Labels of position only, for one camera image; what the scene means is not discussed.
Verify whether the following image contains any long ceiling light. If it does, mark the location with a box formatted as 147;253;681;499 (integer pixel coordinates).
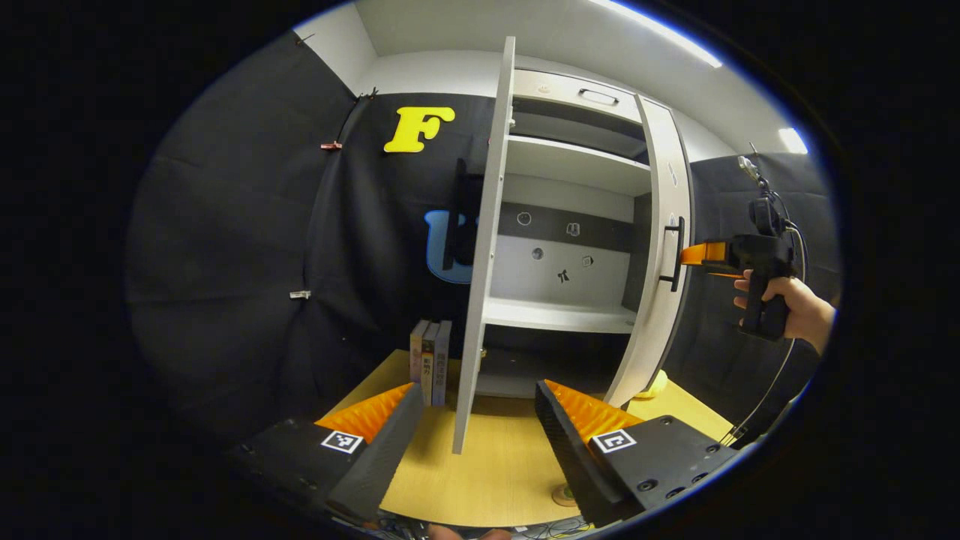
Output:
592;0;722;69

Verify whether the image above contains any yellow round toy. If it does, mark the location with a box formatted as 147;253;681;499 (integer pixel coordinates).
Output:
635;368;669;401

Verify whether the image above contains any dark upright book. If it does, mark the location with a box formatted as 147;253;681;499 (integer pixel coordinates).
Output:
420;322;440;407

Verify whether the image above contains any grey-blue upright book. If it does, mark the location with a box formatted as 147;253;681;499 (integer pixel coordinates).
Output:
433;320;454;407

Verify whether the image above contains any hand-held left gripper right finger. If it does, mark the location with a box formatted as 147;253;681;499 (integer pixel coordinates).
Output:
534;379;742;529

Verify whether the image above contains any black door handle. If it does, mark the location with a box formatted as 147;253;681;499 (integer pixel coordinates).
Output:
442;157;485;273
658;216;686;293

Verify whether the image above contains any white cabinet drawer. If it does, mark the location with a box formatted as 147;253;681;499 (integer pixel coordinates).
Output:
514;69;645;125

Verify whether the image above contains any white cabinet shelf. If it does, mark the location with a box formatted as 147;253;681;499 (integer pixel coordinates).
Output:
506;135;654;198
482;298;639;335

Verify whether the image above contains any thin gripper cable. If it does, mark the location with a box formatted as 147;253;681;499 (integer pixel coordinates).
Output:
718;225;808;447

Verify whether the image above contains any white cabinet door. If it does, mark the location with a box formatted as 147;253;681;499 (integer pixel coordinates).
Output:
604;94;695;410
452;36;518;456

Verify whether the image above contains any pale upright book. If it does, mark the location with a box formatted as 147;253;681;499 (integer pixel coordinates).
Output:
409;321;430;385

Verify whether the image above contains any black backdrop cloth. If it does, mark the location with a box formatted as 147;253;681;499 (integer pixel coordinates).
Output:
127;30;841;451

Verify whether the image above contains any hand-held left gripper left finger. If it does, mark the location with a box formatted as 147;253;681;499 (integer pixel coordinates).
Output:
229;382;427;524

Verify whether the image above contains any white and grey cabinet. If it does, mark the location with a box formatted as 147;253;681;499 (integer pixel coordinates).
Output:
472;67;695;402

